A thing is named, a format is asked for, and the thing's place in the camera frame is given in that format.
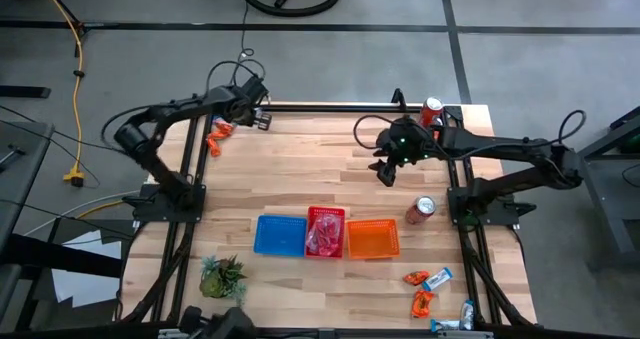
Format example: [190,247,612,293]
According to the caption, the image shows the yellow extension cable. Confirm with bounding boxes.
[38,0,87,189]

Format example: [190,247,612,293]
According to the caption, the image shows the short yellow cable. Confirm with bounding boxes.
[74,200,127,221]

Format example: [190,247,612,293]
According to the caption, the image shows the black floor cable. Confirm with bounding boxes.
[0,103,131,158]

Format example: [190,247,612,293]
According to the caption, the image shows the thin black cable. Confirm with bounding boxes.
[222,0,256,80]

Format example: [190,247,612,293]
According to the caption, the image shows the grey metal stand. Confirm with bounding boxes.
[549,104,640,273]

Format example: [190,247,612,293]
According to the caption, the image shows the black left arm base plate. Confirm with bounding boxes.
[132,182,208,225]

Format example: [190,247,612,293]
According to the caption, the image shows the white cable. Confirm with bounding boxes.
[22,189,142,236]

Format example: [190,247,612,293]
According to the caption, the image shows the dark beam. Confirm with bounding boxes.
[0,232,124,280]

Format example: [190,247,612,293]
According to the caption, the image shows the red plastic basket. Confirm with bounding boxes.
[304,205,347,260]

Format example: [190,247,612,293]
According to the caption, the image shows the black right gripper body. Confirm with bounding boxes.
[374,118,436,166]

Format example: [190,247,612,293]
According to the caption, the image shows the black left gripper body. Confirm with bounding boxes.
[217,84,262,127]

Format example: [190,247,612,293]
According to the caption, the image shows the red soda can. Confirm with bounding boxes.
[418,96,445,129]
[404,195,438,226]

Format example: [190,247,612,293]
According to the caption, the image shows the black aluminium table frame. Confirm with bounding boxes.
[117,87,539,339]

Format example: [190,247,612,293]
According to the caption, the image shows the potted succulent plant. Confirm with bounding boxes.
[198,253,249,308]

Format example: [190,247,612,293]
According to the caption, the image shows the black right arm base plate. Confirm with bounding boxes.
[446,186,537,228]

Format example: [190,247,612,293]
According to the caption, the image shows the white paper sheets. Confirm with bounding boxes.
[49,227,124,309]

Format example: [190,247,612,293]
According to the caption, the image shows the orange plastic basket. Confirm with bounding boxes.
[345,218,401,261]

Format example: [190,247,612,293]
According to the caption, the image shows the grey side table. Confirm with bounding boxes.
[0,120,56,253]

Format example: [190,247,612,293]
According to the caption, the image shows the silver metal bracket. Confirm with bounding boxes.
[158,328,201,339]
[437,330,495,339]

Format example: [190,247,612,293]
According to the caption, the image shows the blue plastic basket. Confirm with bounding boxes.
[252,214,308,258]

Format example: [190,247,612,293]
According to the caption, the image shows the black flat bar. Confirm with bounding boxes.
[0,84,53,100]

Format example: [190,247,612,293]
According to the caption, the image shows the black tripod leg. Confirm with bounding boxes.
[37,0,121,59]

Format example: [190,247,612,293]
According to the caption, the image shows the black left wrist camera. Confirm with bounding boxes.
[241,75,269,103]

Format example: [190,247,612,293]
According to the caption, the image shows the black tool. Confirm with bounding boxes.
[0,145,27,174]

